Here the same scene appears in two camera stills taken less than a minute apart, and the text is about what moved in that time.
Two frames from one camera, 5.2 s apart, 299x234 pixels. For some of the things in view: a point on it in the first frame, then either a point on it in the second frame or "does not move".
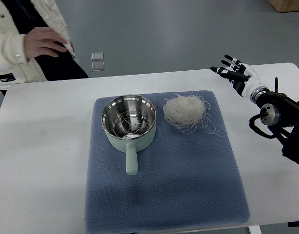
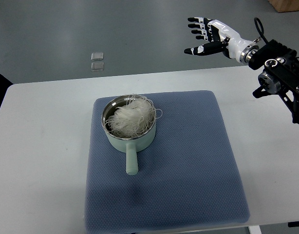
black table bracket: x=296 y=224 does not move
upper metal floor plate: x=97 y=56 does not move
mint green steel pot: x=129 y=122 does not move
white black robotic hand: x=244 y=78 -> x=219 y=38
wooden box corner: x=286 y=6 does not move
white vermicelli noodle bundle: x=189 y=113 -> x=136 y=117
